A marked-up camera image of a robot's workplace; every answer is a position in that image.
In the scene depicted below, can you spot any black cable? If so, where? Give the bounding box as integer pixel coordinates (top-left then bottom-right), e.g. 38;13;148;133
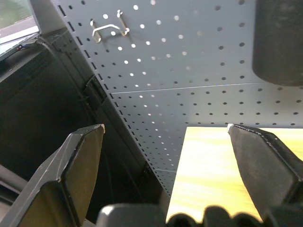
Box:
35;39;71;71

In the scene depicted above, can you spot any black cylindrical object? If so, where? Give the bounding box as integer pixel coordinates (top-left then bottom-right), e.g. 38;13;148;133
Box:
251;0;303;87

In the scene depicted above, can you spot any silver wire pegboard hook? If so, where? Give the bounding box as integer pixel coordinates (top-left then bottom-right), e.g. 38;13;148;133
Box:
89;9;130;44

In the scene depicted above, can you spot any grey perforated pegboard panel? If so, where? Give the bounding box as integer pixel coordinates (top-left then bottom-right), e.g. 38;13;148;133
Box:
50;0;303;197

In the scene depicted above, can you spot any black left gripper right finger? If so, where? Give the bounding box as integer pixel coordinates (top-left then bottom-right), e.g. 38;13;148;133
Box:
226;123;303;222

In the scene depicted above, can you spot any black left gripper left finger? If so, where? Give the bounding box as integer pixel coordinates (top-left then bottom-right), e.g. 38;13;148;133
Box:
0;123;106;227

